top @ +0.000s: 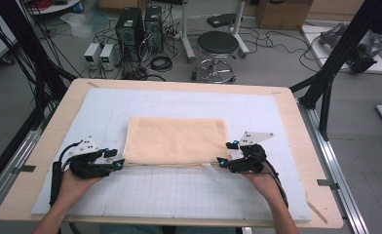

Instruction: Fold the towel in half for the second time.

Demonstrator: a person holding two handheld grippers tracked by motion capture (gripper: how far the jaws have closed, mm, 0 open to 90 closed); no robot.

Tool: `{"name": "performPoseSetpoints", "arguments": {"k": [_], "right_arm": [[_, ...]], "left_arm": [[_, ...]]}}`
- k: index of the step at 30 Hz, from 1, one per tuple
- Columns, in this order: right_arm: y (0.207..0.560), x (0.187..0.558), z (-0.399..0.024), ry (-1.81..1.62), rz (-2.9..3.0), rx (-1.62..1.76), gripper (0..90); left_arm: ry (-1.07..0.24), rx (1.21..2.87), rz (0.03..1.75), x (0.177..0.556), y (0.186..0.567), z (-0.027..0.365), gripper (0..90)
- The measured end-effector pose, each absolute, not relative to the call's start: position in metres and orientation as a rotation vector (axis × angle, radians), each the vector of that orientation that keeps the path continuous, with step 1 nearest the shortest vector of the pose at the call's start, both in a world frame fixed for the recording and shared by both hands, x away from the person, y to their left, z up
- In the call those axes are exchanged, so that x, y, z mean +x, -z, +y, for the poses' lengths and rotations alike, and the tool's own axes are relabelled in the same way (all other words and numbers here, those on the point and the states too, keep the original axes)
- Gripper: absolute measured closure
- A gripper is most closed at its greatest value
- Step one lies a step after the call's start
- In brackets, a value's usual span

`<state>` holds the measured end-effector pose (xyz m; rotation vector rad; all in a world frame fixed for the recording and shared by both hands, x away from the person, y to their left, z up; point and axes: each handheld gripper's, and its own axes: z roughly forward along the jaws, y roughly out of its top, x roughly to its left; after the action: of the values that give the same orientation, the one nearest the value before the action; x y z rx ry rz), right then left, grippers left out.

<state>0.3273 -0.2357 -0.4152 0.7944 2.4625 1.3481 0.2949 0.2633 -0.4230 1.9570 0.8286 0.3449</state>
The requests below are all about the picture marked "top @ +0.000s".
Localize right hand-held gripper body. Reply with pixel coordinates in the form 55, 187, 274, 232
227, 131, 275, 175

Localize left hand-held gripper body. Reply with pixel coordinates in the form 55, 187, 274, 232
68, 136, 116, 179

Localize cream towel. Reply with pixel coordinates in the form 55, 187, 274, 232
122, 116, 233, 179

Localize person's left hand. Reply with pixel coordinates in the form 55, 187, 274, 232
57, 168, 104, 210

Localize person's right hand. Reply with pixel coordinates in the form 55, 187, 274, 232
242, 170, 284, 205

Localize white grid mat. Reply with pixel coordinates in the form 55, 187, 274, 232
31, 87, 313, 224

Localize tan tape strip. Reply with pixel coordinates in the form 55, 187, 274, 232
305, 199, 329, 225

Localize white power supply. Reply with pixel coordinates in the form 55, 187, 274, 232
83, 42, 101, 66
99, 43, 120, 70

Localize black round stool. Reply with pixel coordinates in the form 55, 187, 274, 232
192, 30, 241, 85

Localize white stand leg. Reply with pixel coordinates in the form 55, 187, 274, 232
230, 0, 251, 59
179, 0, 197, 63

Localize large black computer tower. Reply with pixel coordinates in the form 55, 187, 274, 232
115, 7, 145, 79

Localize black flat device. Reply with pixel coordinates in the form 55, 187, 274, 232
207, 13, 238, 29

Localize white floor board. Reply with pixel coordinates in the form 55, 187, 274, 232
300, 23, 382, 75

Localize small black computer tower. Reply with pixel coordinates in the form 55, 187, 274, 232
143, 5, 165, 54

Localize clear plastic bag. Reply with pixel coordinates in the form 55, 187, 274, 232
60, 12, 95, 39

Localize cardboard box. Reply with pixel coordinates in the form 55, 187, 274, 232
255, 0, 314, 31

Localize round white table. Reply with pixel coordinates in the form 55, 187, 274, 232
26, 0, 83, 16

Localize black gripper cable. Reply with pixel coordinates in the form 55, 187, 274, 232
49, 139, 84, 208
256, 151, 290, 210

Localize grey metal bracket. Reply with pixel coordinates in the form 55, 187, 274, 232
12, 165, 37, 175
317, 178, 340, 191

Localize aluminium rail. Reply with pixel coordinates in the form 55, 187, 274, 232
297, 98, 370, 234
0, 106, 56, 222

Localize coiled black cable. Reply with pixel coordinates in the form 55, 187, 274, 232
149, 56, 173, 73

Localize black floor cable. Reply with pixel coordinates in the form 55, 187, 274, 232
244, 25, 321, 73

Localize black frame post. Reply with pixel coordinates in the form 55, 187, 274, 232
0, 0, 78, 131
289, 0, 382, 141

